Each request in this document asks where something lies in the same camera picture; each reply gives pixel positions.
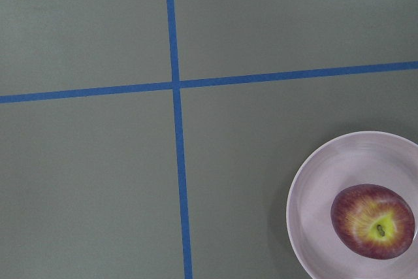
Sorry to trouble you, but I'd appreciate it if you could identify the pink plate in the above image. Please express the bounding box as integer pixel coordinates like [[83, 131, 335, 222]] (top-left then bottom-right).
[[286, 131, 417, 278]]

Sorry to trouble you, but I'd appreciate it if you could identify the red yellow apple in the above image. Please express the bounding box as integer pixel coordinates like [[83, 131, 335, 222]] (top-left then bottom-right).
[[330, 184, 415, 260]]

